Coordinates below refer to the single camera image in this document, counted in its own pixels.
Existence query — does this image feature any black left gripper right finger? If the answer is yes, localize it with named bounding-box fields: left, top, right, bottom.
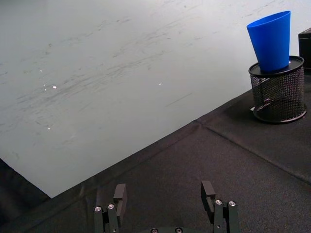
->
left=200, top=180, right=240, bottom=233

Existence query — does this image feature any black box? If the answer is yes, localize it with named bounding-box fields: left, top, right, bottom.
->
left=298, top=27, right=311, bottom=71

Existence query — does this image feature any black table cloth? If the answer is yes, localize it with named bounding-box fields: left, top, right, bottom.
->
left=0, top=70, right=311, bottom=233

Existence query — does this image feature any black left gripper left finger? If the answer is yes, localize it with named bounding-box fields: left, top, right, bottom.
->
left=94, top=183, right=128, bottom=233

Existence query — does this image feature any black mesh pen holder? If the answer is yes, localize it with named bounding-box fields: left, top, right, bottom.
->
left=248, top=55, right=308, bottom=124

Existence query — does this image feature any blue plastic cup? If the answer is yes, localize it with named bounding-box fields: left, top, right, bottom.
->
left=246, top=10, right=292, bottom=72

